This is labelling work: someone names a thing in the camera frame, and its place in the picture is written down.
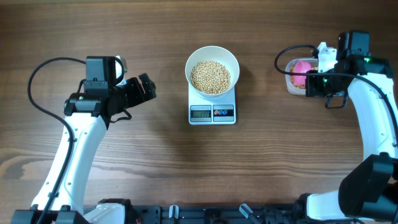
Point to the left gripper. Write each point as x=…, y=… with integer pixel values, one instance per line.
x=148, y=88

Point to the pile of soybeans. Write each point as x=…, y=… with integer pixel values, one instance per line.
x=299, y=81

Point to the white bowl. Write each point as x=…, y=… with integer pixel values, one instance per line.
x=218, y=54

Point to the clear plastic container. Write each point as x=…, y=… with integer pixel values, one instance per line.
x=291, y=87

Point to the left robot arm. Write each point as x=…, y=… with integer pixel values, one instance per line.
x=103, y=93

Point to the soybeans in white bowl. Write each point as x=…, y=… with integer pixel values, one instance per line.
x=210, y=77

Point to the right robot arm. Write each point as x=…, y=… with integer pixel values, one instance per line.
x=351, y=72

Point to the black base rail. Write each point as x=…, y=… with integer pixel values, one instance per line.
x=154, y=214

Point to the white digital kitchen scale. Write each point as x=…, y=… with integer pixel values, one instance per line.
x=220, y=110

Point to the pink plastic scoop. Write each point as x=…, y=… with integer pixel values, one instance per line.
x=303, y=64

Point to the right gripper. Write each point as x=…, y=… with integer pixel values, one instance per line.
x=312, y=89

